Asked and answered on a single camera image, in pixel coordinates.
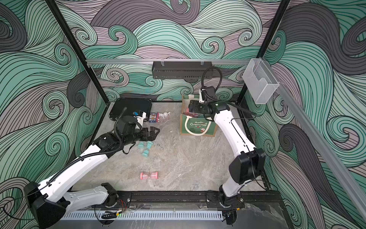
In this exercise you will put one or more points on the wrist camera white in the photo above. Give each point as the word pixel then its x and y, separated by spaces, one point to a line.
pixel 207 94
pixel 140 116

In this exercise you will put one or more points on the clear acrylic wall bin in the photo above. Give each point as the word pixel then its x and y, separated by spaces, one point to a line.
pixel 260 80

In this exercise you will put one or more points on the green jute Christmas canvas bag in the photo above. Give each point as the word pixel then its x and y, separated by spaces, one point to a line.
pixel 195 124

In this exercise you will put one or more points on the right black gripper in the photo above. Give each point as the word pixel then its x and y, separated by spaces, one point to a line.
pixel 194 104

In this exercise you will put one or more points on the aluminium rail on right wall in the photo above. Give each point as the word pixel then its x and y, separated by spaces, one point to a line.
pixel 345 179

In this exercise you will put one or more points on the white slotted cable duct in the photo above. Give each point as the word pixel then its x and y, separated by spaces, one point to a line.
pixel 147 215

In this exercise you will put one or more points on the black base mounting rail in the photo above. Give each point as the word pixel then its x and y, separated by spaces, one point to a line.
pixel 210 199

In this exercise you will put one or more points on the black perforated wall tray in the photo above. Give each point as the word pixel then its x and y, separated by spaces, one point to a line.
pixel 179 70

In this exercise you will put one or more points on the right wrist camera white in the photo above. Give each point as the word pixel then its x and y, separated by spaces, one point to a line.
pixel 207 94

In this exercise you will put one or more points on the teal hourglass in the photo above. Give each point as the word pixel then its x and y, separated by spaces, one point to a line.
pixel 146 152
pixel 141 145

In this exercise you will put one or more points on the aluminium rail on wall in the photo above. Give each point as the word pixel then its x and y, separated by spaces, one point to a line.
pixel 345 179
pixel 130 61

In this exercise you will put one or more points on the pink hourglass front alone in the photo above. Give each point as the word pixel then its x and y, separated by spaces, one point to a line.
pixel 147 175

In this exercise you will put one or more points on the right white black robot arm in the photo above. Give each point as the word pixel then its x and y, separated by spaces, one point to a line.
pixel 248 159

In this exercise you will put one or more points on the white rabbit figurine pink base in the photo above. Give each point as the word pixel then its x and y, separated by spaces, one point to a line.
pixel 163 116

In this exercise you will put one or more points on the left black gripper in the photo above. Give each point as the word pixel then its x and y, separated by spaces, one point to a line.
pixel 151 137

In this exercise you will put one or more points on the aluminium rail on back wall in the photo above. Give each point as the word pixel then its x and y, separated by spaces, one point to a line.
pixel 130 61

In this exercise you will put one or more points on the blue playing card box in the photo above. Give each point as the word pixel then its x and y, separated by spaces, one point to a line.
pixel 153 117

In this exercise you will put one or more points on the black hard carrying case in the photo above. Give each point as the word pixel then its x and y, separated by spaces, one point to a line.
pixel 134 106

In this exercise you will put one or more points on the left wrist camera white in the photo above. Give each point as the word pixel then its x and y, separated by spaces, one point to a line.
pixel 140 116

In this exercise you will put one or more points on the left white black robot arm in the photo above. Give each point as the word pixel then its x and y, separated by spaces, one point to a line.
pixel 50 199

